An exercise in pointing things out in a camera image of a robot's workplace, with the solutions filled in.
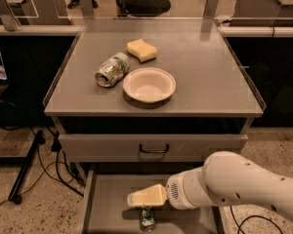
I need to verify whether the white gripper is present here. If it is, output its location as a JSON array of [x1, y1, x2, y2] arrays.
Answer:
[[127, 169, 207, 210]]

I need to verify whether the green crushed can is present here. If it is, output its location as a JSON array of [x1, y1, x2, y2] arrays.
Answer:
[[140, 208, 156, 232]]

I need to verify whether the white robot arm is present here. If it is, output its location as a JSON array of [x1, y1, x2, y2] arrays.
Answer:
[[127, 151, 293, 222]]

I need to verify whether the grey top drawer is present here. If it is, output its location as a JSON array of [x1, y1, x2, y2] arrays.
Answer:
[[59, 134, 248, 163]]

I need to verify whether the open grey middle drawer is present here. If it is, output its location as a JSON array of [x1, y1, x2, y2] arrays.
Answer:
[[77, 162, 229, 234]]

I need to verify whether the grey drawer cabinet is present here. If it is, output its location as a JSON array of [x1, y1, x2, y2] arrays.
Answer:
[[44, 19, 265, 234]]

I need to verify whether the silver crushed can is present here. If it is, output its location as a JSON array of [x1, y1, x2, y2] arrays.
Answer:
[[95, 53, 130, 88]]

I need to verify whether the white paper bowl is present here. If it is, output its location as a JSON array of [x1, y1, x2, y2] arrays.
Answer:
[[123, 67, 176, 103]]

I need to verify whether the black stand leg with wheel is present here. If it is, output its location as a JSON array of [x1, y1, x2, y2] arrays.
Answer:
[[8, 130, 45, 205]]

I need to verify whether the yellow sponge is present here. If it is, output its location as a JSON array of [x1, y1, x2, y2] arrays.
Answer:
[[127, 39, 157, 62]]

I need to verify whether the grey background table left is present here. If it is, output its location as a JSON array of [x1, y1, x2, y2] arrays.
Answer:
[[0, 0, 71, 30]]

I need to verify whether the black drawer handle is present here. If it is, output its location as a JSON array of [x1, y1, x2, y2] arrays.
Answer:
[[139, 144, 170, 154]]

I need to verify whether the black floor cable left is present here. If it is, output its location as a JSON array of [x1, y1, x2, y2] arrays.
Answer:
[[0, 127, 87, 212]]

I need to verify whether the black floor cable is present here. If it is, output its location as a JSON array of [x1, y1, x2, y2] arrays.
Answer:
[[0, 127, 87, 212], [230, 206, 285, 234]]

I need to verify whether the black floor cable right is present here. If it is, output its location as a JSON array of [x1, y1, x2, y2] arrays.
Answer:
[[230, 206, 285, 234]]

